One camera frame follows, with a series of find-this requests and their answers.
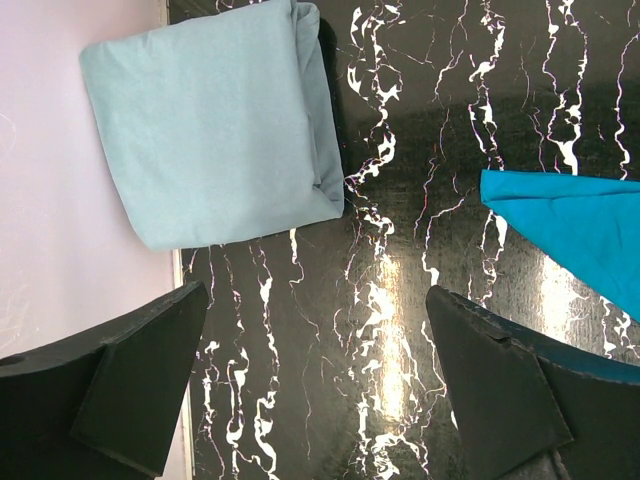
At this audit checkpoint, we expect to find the bright blue t shirt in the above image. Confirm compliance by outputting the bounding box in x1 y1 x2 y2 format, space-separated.
480 170 639 320

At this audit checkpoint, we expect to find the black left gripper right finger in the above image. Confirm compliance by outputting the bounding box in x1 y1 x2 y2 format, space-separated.
426 286 639 479

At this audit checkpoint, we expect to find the folded light blue t shirt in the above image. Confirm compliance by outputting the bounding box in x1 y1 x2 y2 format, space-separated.
80 1 344 251

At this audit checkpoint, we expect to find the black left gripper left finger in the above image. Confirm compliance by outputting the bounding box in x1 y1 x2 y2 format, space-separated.
1 282 209 479

